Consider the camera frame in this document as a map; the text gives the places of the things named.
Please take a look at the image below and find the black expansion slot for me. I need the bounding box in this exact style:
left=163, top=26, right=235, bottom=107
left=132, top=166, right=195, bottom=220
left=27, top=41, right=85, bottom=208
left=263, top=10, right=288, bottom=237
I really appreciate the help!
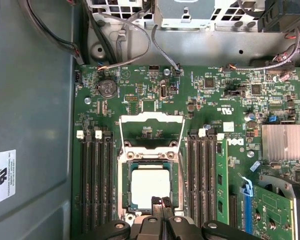
left=229, top=192, right=239, bottom=230

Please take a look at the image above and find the green ram stick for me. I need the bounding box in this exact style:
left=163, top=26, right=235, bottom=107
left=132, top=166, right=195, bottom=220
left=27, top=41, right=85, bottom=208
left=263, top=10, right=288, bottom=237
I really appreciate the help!
left=215, top=138, right=230, bottom=225

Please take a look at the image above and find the black ram slot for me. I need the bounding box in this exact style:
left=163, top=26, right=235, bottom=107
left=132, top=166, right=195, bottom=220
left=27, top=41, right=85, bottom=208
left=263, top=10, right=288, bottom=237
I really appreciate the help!
left=94, top=137, right=103, bottom=225
left=79, top=137, right=88, bottom=226
left=186, top=134, right=197, bottom=226
left=86, top=136, right=94, bottom=226
left=102, top=132, right=115, bottom=223
left=197, top=136, right=207, bottom=226
left=206, top=132, right=217, bottom=226

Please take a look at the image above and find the internal usb port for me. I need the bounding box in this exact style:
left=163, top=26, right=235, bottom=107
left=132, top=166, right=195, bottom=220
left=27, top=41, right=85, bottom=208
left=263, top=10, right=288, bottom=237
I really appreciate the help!
left=159, top=83, right=169, bottom=101

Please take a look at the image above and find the white case wall label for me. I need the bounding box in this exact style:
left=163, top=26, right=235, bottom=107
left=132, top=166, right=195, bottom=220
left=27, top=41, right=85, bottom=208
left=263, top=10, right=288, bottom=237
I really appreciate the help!
left=0, top=149, right=17, bottom=204

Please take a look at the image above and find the metal locking lever wire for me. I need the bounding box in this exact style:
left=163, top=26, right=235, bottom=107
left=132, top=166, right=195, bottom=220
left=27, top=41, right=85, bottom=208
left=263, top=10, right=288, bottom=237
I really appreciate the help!
left=177, top=152, right=190, bottom=202

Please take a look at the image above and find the silver metal drive cage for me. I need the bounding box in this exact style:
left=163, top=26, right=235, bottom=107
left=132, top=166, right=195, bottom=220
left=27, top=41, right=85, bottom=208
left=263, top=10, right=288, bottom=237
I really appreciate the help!
left=84, top=0, right=267, bottom=35

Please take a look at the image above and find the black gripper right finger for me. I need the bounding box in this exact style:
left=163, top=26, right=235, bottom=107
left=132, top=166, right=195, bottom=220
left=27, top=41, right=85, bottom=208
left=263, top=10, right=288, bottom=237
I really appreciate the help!
left=162, top=196, right=256, bottom=240

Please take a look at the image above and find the black power connector block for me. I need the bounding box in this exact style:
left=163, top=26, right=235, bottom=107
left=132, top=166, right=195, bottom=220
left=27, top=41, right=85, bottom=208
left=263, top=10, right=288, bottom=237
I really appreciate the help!
left=257, top=0, right=300, bottom=33

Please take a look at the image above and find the black pc case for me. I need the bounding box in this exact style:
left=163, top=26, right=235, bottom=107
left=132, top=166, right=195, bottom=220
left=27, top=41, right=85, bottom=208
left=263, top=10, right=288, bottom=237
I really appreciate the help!
left=0, top=0, right=300, bottom=240

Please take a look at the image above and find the silver cpu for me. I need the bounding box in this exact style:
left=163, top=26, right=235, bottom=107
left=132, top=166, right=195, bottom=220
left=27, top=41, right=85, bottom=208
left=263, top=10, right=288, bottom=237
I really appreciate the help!
left=126, top=161, right=177, bottom=213

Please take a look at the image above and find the cpu socket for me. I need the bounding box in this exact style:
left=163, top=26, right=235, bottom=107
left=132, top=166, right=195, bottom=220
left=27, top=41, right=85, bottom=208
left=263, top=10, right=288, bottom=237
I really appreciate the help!
left=116, top=146, right=185, bottom=220

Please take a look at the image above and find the blue expansion slot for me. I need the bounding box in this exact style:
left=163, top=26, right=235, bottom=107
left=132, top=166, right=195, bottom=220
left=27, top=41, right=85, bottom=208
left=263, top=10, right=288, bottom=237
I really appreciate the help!
left=239, top=173, right=254, bottom=236

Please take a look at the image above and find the grey wire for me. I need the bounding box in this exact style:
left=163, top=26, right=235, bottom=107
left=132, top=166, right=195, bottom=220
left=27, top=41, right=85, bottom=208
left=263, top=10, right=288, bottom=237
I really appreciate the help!
left=151, top=23, right=182, bottom=75
left=89, top=12, right=151, bottom=71
left=221, top=26, right=300, bottom=73

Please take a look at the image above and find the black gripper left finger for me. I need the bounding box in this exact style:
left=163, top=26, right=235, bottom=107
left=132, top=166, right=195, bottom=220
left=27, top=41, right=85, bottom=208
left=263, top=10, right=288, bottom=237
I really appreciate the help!
left=76, top=196, right=165, bottom=240

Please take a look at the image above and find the finned chipset heatsink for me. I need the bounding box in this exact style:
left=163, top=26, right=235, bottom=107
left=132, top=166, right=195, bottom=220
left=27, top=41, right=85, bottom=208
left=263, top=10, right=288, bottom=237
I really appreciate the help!
left=261, top=123, right=300, bottom=161

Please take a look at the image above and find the green motherboard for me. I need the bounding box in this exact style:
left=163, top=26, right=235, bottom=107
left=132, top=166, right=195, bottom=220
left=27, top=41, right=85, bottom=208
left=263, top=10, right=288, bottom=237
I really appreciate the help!
left=71, top=63, right=300, bottom=240

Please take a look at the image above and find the metal cpu socket cover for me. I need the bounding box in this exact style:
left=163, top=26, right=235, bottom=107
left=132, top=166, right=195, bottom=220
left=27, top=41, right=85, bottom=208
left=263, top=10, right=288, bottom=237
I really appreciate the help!
left=118, top=111, right=187, bottom=161

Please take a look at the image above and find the round coin cell battery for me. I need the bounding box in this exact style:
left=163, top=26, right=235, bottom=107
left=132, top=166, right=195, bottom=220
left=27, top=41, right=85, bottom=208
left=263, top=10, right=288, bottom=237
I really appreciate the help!
left=95, top=78, right=117, bottom=99

